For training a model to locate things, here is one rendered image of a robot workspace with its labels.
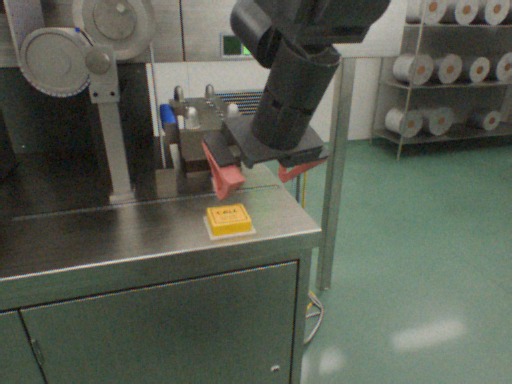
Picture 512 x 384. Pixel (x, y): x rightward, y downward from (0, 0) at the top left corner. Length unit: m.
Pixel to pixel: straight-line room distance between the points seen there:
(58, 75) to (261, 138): 0.53
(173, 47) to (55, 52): 0.41
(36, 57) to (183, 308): 0.55
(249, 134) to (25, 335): 0.54
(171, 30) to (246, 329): 0.82
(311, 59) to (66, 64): 0.57
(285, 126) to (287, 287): 0.45
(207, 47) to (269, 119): 0.79
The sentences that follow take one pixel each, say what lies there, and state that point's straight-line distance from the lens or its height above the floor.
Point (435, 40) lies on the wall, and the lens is 4.61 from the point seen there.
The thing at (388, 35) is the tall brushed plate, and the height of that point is 1.21.
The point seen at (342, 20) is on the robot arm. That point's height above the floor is 1.24.
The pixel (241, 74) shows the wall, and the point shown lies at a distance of 3.57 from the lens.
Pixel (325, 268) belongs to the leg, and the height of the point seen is 0.14.
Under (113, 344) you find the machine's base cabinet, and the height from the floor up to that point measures 0.70.
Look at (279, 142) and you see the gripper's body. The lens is 0.37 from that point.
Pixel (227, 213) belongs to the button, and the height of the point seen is 0.92.
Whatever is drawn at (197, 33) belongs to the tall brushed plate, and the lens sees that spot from 1.12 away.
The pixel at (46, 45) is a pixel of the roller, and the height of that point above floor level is 1.20.
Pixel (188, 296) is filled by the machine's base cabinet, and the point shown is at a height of 0.78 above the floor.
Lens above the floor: 1.23
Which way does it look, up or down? 25 degrees down
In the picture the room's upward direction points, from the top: straight up
